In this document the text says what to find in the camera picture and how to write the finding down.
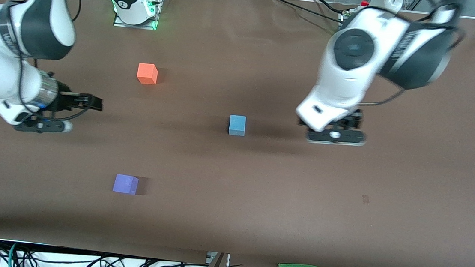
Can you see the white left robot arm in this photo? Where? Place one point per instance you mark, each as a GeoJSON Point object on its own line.
{"type": "Point", "coordinates": [345, 82]}

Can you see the light blue foam block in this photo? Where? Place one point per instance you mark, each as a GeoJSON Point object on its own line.
{"type": "Point", "coordinates": [237, 125]}

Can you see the orange foam block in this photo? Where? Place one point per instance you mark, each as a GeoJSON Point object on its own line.
{"type": "Point", "coordinates": [147, 74]}

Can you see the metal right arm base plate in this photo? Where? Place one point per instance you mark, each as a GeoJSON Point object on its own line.
{"type": "Point", "coordinates": [120, 24]}

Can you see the purple foam block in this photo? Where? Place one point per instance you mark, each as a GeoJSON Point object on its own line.
{"type": "Point", "coordinates": [125, 184]}

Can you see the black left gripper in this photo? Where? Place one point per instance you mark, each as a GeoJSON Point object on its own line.
{"type": "Point", "coordinates": [354, 119]}

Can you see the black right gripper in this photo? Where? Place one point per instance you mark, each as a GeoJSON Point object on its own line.
{"type": "Point", "coordinates": [67, 99]}

